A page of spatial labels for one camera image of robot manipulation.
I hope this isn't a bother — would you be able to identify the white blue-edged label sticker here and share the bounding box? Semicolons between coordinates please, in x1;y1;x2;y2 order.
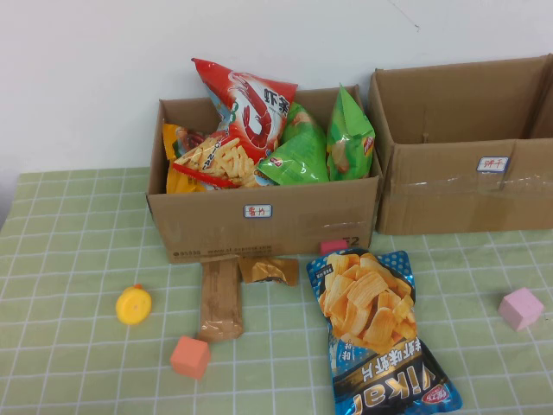
477;156;511;174
244;203;273;220

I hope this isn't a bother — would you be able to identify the yellow rubber duck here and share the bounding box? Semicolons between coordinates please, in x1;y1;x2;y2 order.
115;283;153;326

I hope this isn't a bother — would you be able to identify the small gold snack packet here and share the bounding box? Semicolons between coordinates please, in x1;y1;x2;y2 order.
238;255;301;288

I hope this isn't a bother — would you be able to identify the green chip bag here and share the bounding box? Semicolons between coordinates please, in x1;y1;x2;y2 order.
326;82;376;182
256;101;332;187

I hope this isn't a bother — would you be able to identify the magenta foam cube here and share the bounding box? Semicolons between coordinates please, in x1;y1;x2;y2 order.
320;239;349;256

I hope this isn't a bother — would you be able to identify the cardboard box holding chip bags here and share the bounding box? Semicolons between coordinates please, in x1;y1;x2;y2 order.
145;85;385;265

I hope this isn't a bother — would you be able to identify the blue Vikar chips bag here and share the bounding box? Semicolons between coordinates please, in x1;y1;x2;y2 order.
305;249;463;415

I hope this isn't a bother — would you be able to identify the light pink foam cube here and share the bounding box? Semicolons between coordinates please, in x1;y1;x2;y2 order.
497;286;545;333

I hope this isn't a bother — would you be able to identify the fries print snack bag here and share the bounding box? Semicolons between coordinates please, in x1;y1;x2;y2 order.
171;133;260;190

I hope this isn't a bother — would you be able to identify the orange foam cube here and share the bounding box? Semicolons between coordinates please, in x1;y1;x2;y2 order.
169;335;212;381

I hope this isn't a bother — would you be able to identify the yellow orange snack bag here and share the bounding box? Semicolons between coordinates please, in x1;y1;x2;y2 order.
162;123;208;195

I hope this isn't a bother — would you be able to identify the brown long snack wrapper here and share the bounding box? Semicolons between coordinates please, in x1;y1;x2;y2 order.
197;257;244;343

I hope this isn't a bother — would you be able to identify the red shrimp stick bag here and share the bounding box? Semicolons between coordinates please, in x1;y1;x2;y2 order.
191;57;299;163

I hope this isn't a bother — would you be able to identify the cardboard box with clear tape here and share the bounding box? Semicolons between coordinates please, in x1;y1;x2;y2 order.
367;54;553;237

